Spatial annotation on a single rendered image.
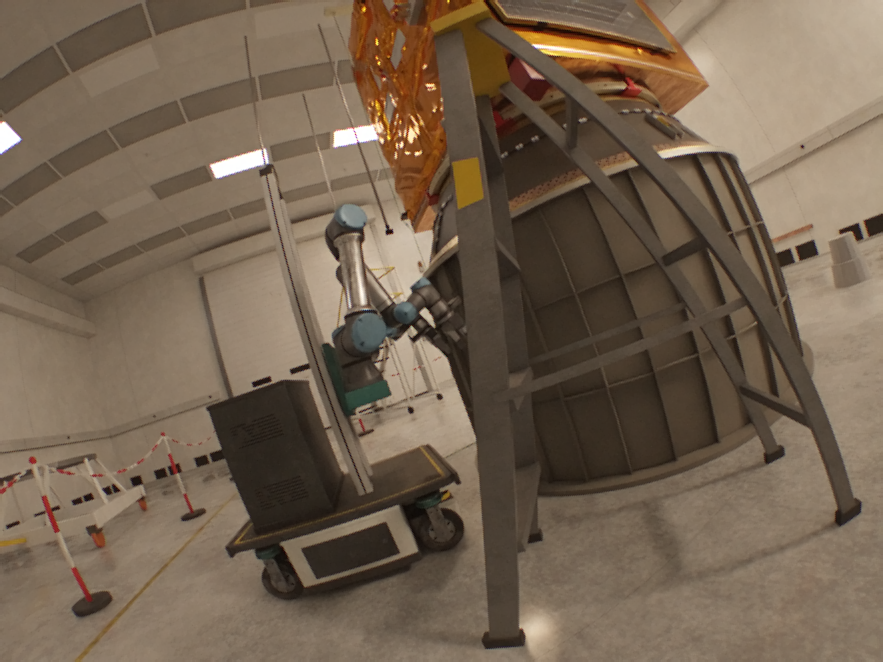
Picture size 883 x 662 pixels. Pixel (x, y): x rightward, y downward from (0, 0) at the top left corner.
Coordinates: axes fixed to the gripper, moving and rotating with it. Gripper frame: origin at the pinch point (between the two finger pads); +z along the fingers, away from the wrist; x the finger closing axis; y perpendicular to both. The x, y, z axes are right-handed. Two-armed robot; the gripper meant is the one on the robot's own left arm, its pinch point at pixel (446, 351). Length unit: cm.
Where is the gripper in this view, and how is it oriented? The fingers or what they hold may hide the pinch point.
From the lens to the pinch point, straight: 188.8
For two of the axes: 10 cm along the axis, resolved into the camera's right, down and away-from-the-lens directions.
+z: 6.9, 7.1, -1.4
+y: 7.2, -6.7, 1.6
